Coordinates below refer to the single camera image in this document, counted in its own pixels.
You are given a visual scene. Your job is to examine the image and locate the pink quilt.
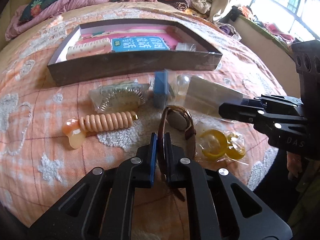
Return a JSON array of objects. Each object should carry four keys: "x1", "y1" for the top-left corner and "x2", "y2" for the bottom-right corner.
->
[{"x1": 5, "y1": 0, "x2": 110, "y2": 42}]

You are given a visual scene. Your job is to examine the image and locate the dark cardboard box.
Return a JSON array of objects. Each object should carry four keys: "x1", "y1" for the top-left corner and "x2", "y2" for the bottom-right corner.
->
[{"x1": 47, "y1": 21, "x2": 223, "y2": 87}]

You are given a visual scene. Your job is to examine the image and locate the brown strap wristwatch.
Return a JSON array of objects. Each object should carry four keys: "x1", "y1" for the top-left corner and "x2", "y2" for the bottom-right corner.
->
[{"x1": 157, "y1": 106, "x2": 197, "y2": 202}]

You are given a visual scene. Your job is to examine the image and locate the orange patterned blanket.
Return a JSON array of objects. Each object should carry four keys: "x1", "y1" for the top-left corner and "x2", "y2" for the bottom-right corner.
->
[{"x1": 0, "y1": 4, "x2": 293, "y2": 240}]

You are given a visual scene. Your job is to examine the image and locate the small blue box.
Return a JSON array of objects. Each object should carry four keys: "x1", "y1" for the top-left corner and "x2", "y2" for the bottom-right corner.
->
[{"x1": 153, "y1": 69, "x2": 170, "y2": 108}]

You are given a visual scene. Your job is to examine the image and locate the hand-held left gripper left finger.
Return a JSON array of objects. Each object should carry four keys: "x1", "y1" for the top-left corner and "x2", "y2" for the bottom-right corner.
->
[{"x1": 27, "y1": 132, "x2": 160, "y2": 240}]

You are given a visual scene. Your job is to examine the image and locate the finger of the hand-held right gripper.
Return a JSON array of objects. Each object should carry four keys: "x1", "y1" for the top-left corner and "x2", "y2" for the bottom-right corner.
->
[
  {"x1": 219, "y1": 102, "x2": 308, "y2": 130},
  {"x1": 240, "y1": 94, "x2": 304, "y2": 117}
]

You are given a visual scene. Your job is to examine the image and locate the hair accessory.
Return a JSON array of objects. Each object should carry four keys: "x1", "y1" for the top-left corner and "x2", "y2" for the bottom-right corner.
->
[{"x1": 185, "y1": 76, "x2": 250, "y2": 117}]

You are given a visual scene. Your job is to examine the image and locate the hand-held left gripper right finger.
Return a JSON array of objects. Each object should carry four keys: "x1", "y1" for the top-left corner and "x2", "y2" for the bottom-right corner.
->
[{"x1": 164, "y1": 132, "x2": 293, "y2": 240}]

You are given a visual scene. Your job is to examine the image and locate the blue printed card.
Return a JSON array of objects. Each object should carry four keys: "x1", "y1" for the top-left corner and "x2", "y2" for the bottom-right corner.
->
[{"x1": 111, "y1": 36, "x2": 167, "y2": 53}]

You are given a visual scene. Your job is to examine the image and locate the window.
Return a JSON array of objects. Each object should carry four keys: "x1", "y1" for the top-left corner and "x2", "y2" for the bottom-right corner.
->
[{"x1": 250, "y1": 0, "x2": 320, "y2": 43}]

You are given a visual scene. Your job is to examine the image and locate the large floral pillow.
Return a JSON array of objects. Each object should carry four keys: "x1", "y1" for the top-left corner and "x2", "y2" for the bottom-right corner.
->
[{"x1": 19, "y1": 0, "x2": 75, "y2": 22}]

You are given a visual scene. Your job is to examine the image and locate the pink printed sheet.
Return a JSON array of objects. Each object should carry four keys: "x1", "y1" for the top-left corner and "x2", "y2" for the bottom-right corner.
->
[{"x1": 56, "y1": 26, "x2": 200, "y2": 63}]

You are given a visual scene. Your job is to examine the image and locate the silver spiral hair tie bag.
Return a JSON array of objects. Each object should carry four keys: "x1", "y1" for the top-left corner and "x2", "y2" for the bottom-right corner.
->
[{"x1": 89, "y1": 82, "x2": 150, "y2": 113}]

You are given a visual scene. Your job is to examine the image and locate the windowsill clutter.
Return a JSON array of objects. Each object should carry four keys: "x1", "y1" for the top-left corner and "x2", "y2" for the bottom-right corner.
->
[{"x1": 230, "y1": 5, "x2": 295, "y2": 45}]

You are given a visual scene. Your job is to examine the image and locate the pale pink hair comb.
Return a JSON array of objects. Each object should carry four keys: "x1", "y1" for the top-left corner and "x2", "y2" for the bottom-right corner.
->
[{"x1": 66, "y1": 37, "x2": 112, "y2": 60}]

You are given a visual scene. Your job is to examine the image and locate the peach spiral hair clip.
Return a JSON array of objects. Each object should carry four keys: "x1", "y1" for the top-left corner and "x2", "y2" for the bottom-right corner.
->
[{"x1": 62, "y1": 112, "x2": 139, "y2": 150}]

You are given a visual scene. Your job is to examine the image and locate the yellow rings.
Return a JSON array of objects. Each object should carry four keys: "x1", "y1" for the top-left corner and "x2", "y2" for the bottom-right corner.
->
[{"x1": 195, "y1": 129, "x2": 247, "y2": 164}]

